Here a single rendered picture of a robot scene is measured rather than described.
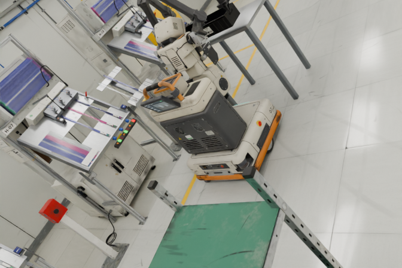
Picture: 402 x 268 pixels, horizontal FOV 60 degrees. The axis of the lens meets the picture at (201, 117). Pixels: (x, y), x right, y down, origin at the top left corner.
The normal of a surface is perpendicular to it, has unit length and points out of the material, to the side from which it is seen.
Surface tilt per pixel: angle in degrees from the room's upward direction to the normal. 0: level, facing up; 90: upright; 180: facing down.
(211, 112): 90
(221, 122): 90
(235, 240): 0
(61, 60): 90
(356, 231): 0
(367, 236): 0
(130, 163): 90
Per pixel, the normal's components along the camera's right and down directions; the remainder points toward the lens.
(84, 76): 0.70, -0.21
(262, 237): -0.61, -0.68
